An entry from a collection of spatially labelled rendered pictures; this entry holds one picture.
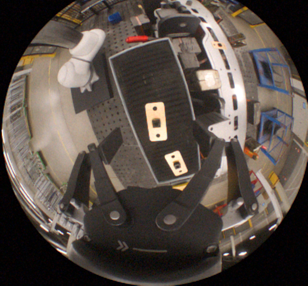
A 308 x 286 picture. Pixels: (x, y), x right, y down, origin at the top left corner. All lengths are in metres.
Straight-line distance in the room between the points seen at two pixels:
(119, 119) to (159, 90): 0.58
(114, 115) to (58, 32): 0.71
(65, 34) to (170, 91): 0.50
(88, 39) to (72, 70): 0.18
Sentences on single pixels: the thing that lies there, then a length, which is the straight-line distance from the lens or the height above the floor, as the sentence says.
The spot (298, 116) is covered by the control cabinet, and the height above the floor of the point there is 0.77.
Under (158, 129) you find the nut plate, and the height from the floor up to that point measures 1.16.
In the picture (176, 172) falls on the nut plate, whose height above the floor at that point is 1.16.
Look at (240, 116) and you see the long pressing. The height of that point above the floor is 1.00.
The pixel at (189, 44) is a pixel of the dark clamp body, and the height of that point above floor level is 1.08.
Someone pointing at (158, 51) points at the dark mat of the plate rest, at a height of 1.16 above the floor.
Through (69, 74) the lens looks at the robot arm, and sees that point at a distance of 0.60.
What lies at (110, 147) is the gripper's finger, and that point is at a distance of 0.15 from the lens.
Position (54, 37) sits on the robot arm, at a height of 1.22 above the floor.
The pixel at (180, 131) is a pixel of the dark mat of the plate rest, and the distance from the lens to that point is 0.23.
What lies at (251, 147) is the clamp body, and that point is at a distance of 0.70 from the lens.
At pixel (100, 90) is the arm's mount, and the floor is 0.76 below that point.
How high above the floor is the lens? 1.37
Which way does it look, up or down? 67 degrees down
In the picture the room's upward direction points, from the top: 175 degrees counter-clockwise
